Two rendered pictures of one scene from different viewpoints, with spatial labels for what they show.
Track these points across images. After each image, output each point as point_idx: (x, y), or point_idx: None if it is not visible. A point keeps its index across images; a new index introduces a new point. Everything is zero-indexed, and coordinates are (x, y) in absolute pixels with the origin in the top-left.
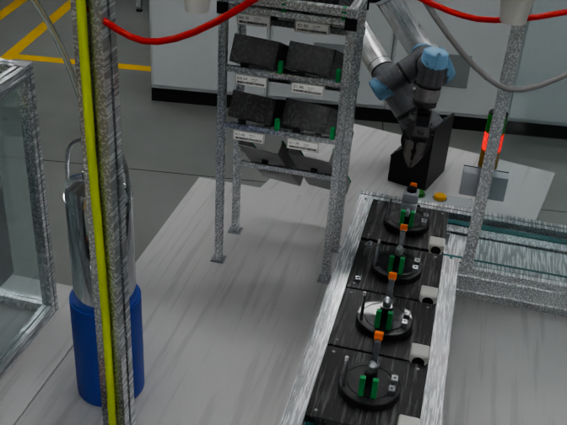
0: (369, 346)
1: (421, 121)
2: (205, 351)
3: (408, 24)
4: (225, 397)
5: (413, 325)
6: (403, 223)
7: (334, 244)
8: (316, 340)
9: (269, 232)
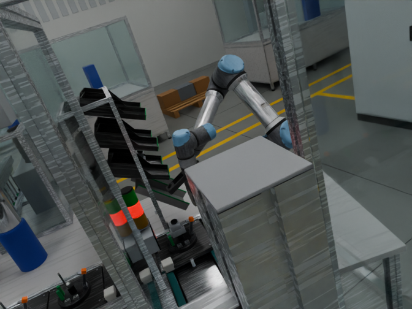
0: (53, 303)
1: (176, 179)
2: (64, 265)
3: (250, 104)
4: (36, 290)
5: (79, 305)
6: (174, 241)
7: None
8: (54, 285)
9: (166, 217)
